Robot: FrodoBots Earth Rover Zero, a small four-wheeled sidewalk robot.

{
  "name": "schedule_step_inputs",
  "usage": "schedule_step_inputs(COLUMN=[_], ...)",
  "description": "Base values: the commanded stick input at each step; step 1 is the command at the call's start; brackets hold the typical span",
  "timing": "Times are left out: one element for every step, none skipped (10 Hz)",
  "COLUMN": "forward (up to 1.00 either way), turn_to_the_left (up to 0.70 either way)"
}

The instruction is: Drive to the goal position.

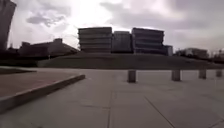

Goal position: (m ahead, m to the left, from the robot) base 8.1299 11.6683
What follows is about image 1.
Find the grassy mound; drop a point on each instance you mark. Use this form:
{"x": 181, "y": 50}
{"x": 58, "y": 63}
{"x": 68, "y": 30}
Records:
{"x": 126, "y": 61}

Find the short concrete bollard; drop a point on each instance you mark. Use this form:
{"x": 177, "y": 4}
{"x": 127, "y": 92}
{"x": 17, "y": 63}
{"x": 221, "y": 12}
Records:
{"x": 219, "y": 73}
{"x": 131, "y": 76}
{"x": 176, "y": 75}
{"x": 202, "y": 74}

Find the dark grey block building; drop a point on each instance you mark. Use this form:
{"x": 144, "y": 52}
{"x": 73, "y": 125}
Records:
{"x": 122, "y": 41}

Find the banded grey block building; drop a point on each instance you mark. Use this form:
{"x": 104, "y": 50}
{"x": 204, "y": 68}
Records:
{"x": 95, "y": 40}

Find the banded dark block building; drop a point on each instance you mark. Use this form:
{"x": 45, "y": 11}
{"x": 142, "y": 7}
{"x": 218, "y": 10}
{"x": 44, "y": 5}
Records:
{"x": 148, "y": 40}

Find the grey concrete slab pavement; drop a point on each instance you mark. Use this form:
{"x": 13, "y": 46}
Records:
{"x": 133, "y": 103}

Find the low building with roof box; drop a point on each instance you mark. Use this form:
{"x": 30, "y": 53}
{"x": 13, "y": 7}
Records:
{"x": 50, "y": 48}

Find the grey concrete kerb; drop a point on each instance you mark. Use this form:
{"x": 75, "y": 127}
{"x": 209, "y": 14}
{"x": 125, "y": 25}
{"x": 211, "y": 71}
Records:
{"x": 40, "y": 90}

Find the low pale building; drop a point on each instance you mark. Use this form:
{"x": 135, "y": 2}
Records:
{"x": 193, "y": 52}

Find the reddish brown paved area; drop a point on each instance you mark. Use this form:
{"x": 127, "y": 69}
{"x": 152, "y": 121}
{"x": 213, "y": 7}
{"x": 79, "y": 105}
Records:
{"x": 30, "y": 81}

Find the row of dark bushes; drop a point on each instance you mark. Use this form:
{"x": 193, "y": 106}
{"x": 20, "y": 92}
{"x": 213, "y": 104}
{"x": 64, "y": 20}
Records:
{"x": 16, "y": 60}

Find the dark grass strip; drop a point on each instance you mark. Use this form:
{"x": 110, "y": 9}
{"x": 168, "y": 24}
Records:
{"x": 13, "y": 70}

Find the tall dark building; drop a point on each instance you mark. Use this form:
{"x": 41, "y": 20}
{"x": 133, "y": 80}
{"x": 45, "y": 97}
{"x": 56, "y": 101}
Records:
{"x": 6, "y": 23}

